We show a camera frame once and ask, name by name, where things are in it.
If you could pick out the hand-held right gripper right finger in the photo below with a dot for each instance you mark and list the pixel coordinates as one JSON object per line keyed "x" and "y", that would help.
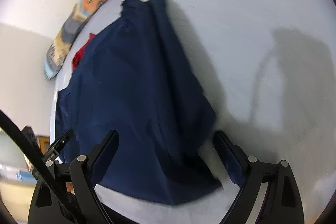
{"x": 231, "y": 158}

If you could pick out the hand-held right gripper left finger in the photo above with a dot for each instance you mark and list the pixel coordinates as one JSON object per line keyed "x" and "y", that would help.
{"x": 103, "y": 155}

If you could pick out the light blue bed sheet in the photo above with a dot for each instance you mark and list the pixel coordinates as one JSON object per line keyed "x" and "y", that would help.
{"x": 262, "y": 56}

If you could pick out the navy jacket with red collar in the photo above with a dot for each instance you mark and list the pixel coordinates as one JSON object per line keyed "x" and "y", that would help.
{"x": 131, "y": 82}

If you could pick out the wooden cabinet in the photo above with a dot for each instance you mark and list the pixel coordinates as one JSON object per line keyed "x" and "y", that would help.
{"x": 43, "y": 144}

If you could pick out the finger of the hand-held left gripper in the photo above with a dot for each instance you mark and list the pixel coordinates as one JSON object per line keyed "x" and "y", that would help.
{"x": 59, "y": 144}

